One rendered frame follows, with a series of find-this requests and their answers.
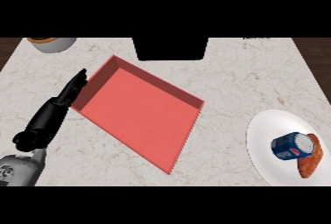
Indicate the grey bowl with orange content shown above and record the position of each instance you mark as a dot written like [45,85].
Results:
[51,43]

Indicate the orange sweet potato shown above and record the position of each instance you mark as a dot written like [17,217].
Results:
[310,163]

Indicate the red open box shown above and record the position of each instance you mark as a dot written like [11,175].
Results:
[137,113]

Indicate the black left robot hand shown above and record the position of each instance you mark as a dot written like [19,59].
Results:
[47,116]

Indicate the black appliance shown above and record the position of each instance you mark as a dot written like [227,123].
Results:
[170,48]

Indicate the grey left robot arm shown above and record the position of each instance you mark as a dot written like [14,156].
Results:
[20,169]

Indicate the blue soda can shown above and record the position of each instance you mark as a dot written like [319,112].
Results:
[291,145]

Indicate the white plate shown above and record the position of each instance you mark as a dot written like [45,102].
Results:
[266,145]

